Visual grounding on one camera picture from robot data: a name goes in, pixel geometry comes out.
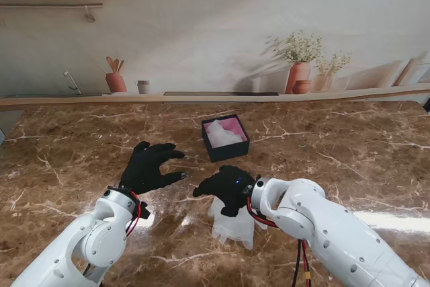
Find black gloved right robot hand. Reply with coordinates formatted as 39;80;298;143
191;165;260;218

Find red and black arm cables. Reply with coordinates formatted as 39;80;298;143
80;190;151;278
247;196;312;287

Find red and black left arm cables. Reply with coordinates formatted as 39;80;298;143
80;190;151;278

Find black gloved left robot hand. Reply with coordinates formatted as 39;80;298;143
119;140;189;196

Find black box with pink inside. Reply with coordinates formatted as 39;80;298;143
200;114;251;163

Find red and black right arm cables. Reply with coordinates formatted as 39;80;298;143
247;196;312;287

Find printed kitchen scene backdrop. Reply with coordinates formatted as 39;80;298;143
0;0;430;112

